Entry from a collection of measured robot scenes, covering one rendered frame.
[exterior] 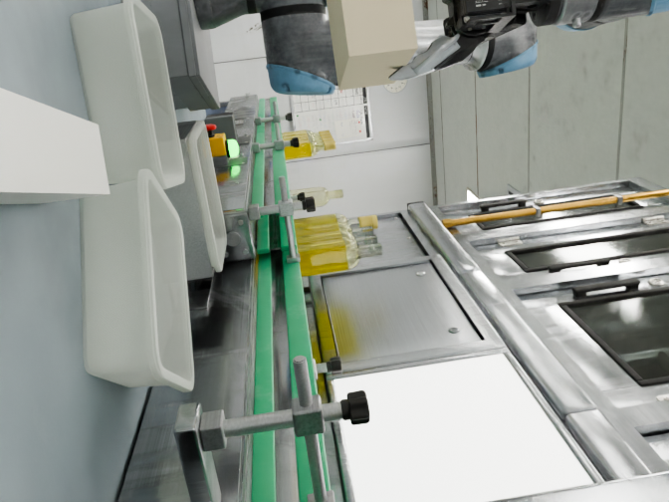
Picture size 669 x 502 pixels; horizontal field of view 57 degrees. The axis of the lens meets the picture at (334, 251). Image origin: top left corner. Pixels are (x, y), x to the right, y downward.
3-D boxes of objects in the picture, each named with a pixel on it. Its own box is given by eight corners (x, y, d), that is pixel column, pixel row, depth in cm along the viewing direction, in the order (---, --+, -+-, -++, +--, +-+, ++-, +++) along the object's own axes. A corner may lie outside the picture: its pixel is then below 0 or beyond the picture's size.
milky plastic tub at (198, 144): (166, 285, 96) (221, 277, 96) (132, 143, 88) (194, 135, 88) (180, 246, 112) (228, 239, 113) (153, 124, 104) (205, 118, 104)
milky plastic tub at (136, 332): (62, 389, 56) (158, 376, 56) (59, 169, 63) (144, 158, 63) (122, 404, 72) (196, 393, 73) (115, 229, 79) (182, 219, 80)
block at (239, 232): (219, 265, 115) (256, 260, 116) (210, 218, 112) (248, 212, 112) (220, 258, 119) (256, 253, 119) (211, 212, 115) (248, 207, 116)
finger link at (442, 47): (393, 67, 68) (455, 11, 68) (386, 80, 74) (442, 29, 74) (412, 88, 68) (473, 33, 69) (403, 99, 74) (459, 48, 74)
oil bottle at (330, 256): (261, 284, 127) (362, 269, 129) (257, 259, 125) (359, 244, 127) (261, 273, 133) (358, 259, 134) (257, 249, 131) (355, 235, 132)
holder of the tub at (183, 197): (170, 315, 98) (219, 308, 98) (130, 145, 88) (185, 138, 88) (183, 273, 114) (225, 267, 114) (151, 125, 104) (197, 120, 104)
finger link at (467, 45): (417, 47, 72) (472, -1, 73) (415, 52, 74) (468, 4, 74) (444, 78, 73) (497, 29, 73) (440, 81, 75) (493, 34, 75)
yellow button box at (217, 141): (197, 169, 150) (228, 165, 150) (191, 139, 147) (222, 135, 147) (200, 163, 156) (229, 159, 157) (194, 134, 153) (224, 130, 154)
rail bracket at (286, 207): (257, 268, 117) (323, 259, 117) (243, 183, 110) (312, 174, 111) (258, 262, 119) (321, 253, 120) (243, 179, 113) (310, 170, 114)
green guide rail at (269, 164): (251, 219, 118) (292, 213, 118) (250, 214, 117) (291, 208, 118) (259, 101, 280) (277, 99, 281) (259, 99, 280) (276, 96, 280)
